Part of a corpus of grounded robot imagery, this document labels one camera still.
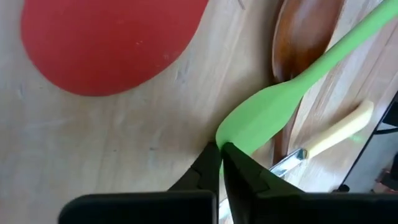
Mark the brown wooden spoon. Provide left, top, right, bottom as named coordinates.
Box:
left=271, top=0, right=346, bottom=166

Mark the cream handled table knife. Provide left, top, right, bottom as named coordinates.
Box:
left=217, top=100, right=375, bottom=224

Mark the red silicone spoon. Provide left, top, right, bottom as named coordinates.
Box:
left=21, top=0, right=210, bottom=97

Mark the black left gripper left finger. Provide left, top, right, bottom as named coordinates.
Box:
left=58, top=142, right=222, bottom=224

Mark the green silicone spatula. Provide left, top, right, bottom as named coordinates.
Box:
left=215, top=0, right=398, bottom=156

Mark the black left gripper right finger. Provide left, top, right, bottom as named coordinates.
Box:
left=222, top=142, right=398, bottom=224

